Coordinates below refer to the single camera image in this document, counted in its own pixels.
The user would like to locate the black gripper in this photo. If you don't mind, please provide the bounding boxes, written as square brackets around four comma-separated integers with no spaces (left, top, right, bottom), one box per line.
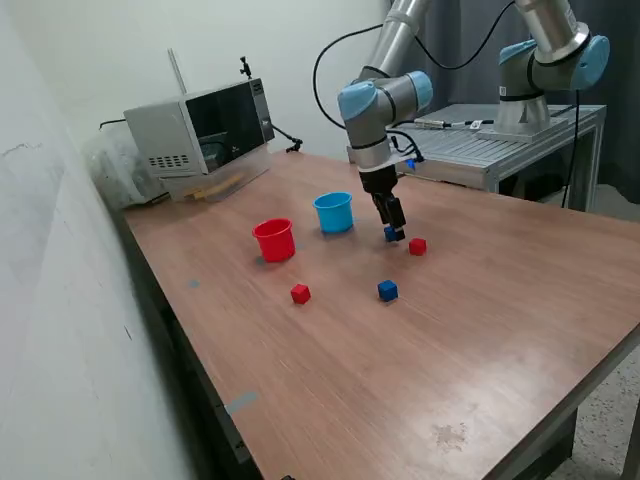
[357,164,407,243]

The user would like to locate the blue plastic bin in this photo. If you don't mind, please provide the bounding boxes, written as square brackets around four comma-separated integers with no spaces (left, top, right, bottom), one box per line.
[312,191,355,234]

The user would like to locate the red plastic bin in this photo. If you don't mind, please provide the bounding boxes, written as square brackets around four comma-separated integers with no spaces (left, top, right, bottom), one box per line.
[252,218,297,264]

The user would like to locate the aluminium profile robot stand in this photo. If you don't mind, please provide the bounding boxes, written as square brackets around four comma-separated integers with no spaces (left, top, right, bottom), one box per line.
[347,103,607,214]

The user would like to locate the aluminium mounting plate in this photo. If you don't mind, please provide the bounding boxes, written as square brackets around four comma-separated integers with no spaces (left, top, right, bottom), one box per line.
[475,115,570,144]

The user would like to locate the wooden sticks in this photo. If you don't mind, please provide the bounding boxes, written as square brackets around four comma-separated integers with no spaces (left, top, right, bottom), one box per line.
[182,173,246,201]

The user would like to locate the grey tape strip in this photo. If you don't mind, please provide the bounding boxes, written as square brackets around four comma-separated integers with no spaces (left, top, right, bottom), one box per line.
[224,391,260,416]

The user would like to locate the silver microwave oven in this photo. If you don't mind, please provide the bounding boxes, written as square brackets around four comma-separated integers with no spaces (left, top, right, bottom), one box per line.
[123,77,277,180]

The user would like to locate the thin white rod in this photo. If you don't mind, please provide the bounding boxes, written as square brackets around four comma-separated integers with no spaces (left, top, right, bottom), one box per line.
[167,48,189,96]

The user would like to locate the clear plastic bag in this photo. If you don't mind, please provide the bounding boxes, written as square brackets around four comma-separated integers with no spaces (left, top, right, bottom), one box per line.
[82,122,171,211]

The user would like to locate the short black wrist cable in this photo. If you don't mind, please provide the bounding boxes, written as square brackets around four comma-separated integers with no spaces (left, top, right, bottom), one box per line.
[387,128,425,162]

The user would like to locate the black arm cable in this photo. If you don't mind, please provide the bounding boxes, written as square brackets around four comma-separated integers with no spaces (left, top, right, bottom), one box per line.
[313,0,516,132]

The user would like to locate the black hanging cable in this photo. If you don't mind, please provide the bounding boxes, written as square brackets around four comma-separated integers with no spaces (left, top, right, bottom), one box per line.
[560,88,584,209]

